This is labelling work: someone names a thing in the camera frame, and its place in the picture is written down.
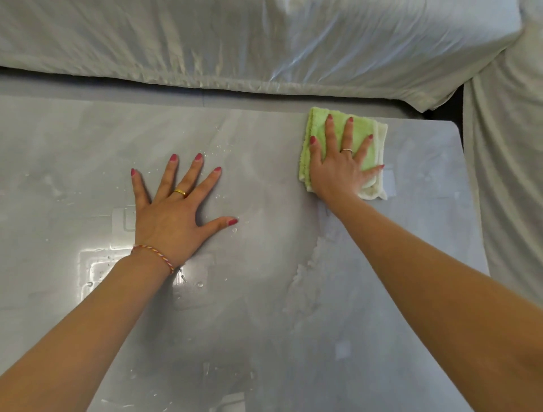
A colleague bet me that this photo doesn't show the person's right forearm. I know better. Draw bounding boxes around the person's right forearm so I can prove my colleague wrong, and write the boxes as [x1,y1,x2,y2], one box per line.
[324,193,543,412]

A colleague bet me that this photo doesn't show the person's left forearm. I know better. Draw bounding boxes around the person's left forearm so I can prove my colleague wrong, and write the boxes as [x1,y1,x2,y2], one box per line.
[0,246,174,412]

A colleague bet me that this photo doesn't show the person's left hand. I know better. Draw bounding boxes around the person's left hand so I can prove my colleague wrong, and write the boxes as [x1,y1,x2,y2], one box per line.
[130,153,239,272]

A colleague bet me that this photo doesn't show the person's right hand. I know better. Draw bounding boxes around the person's right hand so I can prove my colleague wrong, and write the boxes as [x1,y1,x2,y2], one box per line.
[308,114,385,203]

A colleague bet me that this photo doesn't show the green and white cleaning cloth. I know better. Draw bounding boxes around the green and white cleaning cloth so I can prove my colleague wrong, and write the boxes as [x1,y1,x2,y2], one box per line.
[298,106,389,201]

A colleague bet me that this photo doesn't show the red braided string bracelet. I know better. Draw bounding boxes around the red braided string bracelet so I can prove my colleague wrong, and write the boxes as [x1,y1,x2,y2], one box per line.
[131,244,175,275]

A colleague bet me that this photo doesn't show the white covered sofa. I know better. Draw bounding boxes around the white covered sofa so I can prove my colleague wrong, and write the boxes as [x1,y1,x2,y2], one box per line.
[0,0,543,309]

